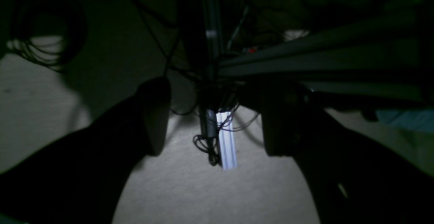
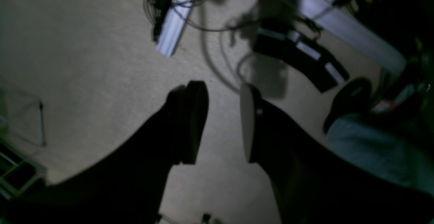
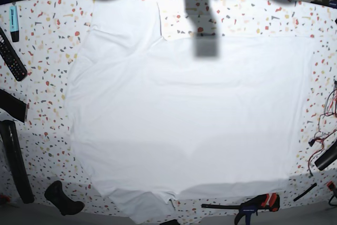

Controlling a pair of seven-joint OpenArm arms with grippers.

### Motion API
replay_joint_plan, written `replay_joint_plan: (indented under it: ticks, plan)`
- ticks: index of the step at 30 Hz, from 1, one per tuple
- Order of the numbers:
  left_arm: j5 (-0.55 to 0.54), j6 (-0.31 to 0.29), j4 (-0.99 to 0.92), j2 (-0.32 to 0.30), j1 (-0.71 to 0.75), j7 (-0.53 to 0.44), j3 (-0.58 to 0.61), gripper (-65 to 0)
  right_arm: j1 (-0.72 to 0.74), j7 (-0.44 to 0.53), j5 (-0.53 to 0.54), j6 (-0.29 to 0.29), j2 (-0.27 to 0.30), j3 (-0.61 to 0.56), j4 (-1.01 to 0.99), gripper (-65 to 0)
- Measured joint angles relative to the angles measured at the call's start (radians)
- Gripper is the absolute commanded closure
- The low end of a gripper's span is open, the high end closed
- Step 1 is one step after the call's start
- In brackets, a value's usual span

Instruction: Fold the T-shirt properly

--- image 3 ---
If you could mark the terrazzo patterned tablecloth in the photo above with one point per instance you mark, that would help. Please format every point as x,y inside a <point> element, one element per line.
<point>51,35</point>

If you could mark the small black stick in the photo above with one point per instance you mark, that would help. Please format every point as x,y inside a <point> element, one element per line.
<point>305,192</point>

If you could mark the black flat case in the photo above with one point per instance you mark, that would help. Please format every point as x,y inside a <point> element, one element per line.
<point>13,106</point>

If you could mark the blue highlighter marker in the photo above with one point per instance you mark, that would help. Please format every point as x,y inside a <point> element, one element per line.
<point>14,27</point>

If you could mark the white T-shirt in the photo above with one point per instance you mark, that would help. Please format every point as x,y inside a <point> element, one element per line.
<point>153,121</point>

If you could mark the black cylinder right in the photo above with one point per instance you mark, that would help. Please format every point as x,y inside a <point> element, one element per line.
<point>326,159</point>

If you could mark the black cylindrical tube left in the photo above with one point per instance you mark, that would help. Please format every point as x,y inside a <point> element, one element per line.
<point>16,164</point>

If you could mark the black orange bar clamp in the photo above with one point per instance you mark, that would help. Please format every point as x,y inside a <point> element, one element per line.
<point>247,209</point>

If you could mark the black TV remote control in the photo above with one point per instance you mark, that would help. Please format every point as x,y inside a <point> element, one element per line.
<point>11,59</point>

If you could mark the small orange black device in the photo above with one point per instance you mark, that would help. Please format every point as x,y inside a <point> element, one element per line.
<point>330,185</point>

